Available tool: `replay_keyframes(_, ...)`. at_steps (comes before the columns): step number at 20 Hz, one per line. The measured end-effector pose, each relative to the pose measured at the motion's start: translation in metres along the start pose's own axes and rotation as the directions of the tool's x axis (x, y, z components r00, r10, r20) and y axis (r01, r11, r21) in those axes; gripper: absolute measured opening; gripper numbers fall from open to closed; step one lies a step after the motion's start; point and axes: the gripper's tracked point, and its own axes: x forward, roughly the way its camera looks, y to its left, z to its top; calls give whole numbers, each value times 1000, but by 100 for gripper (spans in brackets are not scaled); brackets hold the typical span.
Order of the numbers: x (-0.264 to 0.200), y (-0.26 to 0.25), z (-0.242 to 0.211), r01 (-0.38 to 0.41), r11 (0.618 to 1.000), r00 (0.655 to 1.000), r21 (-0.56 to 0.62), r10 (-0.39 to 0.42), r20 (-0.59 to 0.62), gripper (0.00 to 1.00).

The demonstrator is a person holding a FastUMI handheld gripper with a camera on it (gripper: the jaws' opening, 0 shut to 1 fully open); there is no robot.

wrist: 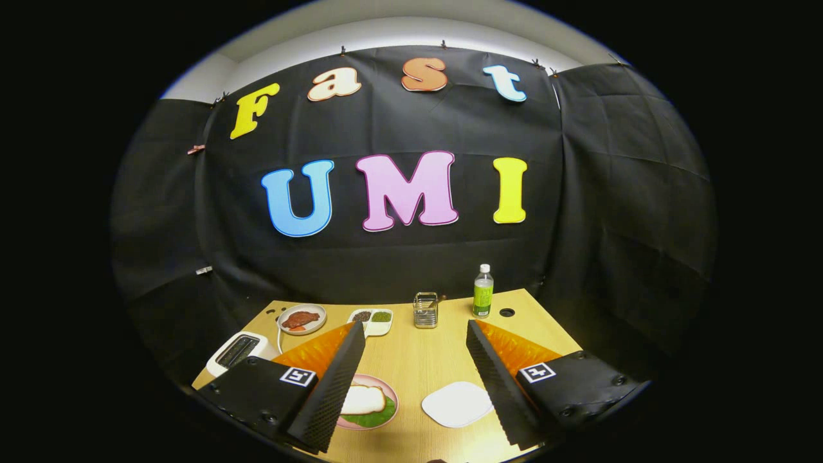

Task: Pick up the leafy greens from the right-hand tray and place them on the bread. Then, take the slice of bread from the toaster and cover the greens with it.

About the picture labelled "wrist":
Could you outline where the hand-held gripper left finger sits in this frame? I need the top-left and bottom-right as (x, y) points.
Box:
(196, 320), (367, 454)

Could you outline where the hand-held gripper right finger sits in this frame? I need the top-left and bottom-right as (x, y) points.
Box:
(466, 319), (644, 451)

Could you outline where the plain toast bread slice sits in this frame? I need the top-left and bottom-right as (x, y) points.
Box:
(341, 385), (387, 415)

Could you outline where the green lettuce leaf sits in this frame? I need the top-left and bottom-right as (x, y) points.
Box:
(347, 395), (396, 428)

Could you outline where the white square plate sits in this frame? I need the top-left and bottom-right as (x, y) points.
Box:
(421, 381), (494, 429)

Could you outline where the pink plate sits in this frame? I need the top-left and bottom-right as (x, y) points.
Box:
(336, 374), (399, 431)

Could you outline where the round white plate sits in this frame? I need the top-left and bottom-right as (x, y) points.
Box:
(277, 304), (327, 336)

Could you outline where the white divided bean dish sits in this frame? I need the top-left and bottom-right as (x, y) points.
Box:
(347, 308), (393, 338)

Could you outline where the green label drink bottle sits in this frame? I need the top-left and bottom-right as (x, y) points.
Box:
(473, 264), (494, 319)

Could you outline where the white toaster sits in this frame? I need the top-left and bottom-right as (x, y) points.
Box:
(206, 331), (281, 378)

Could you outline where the black backdrop cloth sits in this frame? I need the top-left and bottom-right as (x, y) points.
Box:
(109, 45), (718, 386)

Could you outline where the metal wire utensil holder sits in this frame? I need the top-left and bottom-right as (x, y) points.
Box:
(413, 292), (439, 329)

